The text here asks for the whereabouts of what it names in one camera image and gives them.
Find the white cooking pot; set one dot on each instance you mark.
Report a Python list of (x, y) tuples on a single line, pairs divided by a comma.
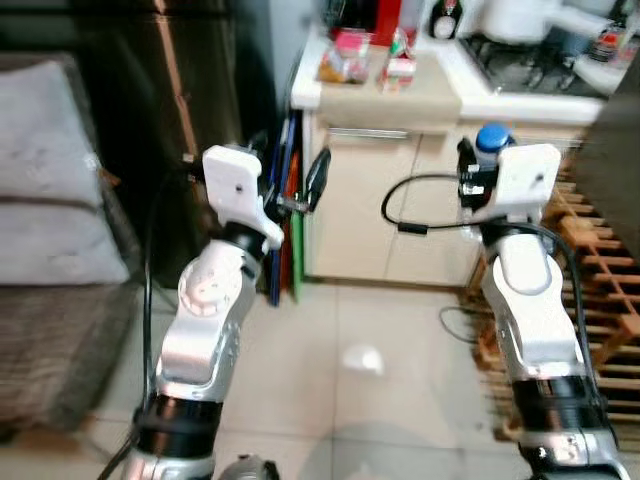
[(530, 18)]

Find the grey fabric sofa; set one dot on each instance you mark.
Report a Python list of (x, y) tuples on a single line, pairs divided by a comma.
[(55, 350)]

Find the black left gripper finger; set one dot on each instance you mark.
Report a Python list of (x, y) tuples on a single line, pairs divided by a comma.
[(261, 147), (319, 172)]

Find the bottle with blue cap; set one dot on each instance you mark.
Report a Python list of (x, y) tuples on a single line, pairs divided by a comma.
[(494, 140)]

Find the dark bottle red label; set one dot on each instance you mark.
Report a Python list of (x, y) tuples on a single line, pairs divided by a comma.
[(610, 40)]

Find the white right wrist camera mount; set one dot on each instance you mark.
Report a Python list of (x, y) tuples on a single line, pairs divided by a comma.
[(525, 175)]

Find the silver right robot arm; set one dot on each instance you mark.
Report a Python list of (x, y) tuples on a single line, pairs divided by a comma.
[(530, 320)]

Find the blue cutting board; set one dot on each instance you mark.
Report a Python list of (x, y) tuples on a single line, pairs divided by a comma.
[(280, 240)]

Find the kitchen base cabinet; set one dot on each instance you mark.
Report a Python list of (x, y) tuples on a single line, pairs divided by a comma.
[(350, 220)]

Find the small printed carton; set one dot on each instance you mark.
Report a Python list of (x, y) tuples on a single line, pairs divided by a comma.
[(398, 65)]

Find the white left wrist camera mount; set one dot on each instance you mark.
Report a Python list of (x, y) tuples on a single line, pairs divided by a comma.
[(235, 185)]

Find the green cutting board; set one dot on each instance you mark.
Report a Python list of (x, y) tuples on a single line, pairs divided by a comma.
[(298, 260)]

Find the black gas stove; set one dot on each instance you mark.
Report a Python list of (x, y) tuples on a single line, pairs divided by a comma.
[(525, 70)]

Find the round dark sauce bottle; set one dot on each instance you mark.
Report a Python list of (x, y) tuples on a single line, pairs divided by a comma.
[(446, 20)]

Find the black glossy fridge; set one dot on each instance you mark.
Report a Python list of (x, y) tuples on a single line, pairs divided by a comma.
[(180, 80)]

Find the pink-lid food container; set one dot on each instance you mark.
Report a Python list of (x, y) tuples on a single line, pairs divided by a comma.
[(345, 55)]

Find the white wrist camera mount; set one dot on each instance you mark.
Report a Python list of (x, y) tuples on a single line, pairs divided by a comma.
[(235, 185), (525, 175)]

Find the grey cushion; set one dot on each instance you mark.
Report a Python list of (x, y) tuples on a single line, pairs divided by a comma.
[(45, 130), (55, 245)]

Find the wooden slatted rack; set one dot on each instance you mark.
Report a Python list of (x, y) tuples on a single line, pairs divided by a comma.
[(600, 300)]

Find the dark grey door panel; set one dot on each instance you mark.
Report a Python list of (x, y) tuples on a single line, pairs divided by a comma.
[(612, 170)]

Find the red cutting board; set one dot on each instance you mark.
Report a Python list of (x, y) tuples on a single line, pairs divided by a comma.
[(292, 185)]

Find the red box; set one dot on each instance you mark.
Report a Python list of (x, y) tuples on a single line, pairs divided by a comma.
[(386, 22)]

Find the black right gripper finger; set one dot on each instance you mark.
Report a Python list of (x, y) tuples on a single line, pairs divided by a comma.
[(466, 155)]

